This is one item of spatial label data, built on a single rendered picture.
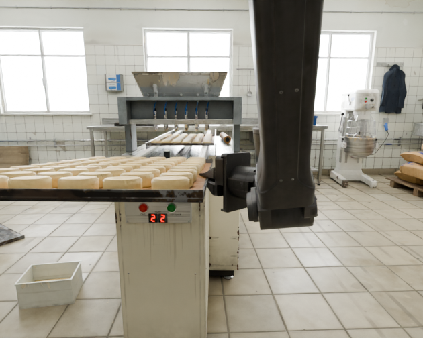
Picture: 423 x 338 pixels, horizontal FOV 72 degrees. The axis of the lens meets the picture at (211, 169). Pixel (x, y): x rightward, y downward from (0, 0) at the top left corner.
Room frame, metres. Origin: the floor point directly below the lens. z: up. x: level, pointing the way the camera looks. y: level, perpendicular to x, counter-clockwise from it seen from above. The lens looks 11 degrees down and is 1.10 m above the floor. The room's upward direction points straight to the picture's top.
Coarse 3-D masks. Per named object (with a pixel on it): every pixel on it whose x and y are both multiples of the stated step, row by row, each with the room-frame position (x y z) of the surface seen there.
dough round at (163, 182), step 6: (156, 180) 0.36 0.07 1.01; (162, 180) 0.35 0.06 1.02; (168, 180) 0.35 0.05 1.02; (174, 180) 0.35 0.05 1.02; (180, 180) 0.36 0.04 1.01; (186, 180) 0.36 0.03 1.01; (156, 186) 0.35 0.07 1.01; (162, 186) 0.35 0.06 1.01; (168, 186) 0.35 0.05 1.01; (174, 186) 0.35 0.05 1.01; (180, 186) 0.35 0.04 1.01; (186, 186) 0.36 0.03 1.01
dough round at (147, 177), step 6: (120, 174) 0.43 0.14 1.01; (126, 174) 0.41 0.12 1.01; (132, 174) 0.41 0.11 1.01; (138, 174) 0.41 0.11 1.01; (144, 174) 0.41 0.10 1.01; (150, 174) 0.43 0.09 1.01; (144, 180) 0.41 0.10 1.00; (150, 180) 0.42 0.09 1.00; (144, 186) 0.41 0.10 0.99; (150, 186) 0.42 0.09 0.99
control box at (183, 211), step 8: (128, 208) 1.00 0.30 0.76; (136, 208) 1.00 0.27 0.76; (152, 208) 1.00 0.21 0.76; (160, 208) 1.00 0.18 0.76; (176, 208) 0.99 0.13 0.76; (184, 208) 0.99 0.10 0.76; (128, 216) 1.00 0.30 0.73; (136, 216) 1.00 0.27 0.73; (144, 216) 1.00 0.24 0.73; (152, 216) 0.99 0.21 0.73; (168, 216) 1.00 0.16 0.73; (176, 216) 0.99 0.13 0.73; (184, 216) 0.99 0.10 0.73
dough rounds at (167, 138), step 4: (164, 136) 2.05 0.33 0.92; (168, 136) 2.08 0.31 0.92; (172, 136) 2.05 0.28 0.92; (176, 136) 2.07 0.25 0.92; (180, 136) 2.05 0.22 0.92; (184, 136) 2.07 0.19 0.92; (188, 136) 2.07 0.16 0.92; (192, 136) 2.06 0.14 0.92; (196, 136) 2.07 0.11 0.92; (200, 136) 2.06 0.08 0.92; (204, 136) 2.27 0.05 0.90; (208, 136) 2.06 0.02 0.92; (212, 136) 2.27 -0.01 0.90; (156, 140) 1.78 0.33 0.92; (160, 140) 1.79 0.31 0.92; (164, 140) 1.78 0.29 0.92; (168, 140) 1.78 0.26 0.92; (172, 140) 1.85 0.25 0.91; (176, 140) 1.77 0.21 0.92; (180, 140) 1.79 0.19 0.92; (184, 140) 1.78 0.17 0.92; (188, 140) 1.78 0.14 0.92; (192, 140) 1.91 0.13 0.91; (196, 140) 1.77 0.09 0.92; (200, 140) 1.79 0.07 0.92; (204, 140) 1.78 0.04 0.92; (208, 140) 1.77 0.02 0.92; (212, 140) 1.96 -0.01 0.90
